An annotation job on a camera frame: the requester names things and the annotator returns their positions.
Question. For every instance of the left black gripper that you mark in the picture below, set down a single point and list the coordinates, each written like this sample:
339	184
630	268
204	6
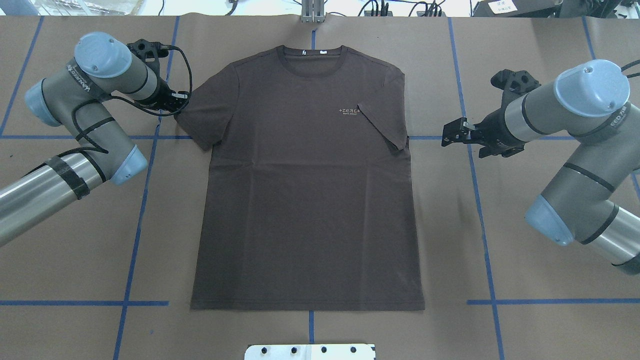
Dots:
159	95

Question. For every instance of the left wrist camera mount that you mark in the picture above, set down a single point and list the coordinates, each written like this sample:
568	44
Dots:
150	52

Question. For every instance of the aluminium frame post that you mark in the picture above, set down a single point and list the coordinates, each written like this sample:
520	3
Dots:
312	11

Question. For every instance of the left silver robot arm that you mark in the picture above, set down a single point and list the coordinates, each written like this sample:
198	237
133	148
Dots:
101	69

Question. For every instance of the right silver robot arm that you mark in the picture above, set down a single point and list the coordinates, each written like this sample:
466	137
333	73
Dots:
591	103

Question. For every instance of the white column base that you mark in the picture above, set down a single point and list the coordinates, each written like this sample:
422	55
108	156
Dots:
322	351

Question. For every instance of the brown t-shirt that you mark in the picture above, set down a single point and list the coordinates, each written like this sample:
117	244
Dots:
309	202

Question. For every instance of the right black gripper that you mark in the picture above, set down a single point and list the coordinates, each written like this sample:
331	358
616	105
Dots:
494	125

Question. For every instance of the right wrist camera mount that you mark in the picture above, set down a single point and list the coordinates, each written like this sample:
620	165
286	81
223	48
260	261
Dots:
518	82

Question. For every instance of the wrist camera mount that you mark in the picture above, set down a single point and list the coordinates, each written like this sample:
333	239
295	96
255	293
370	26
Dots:
150	52
518	82

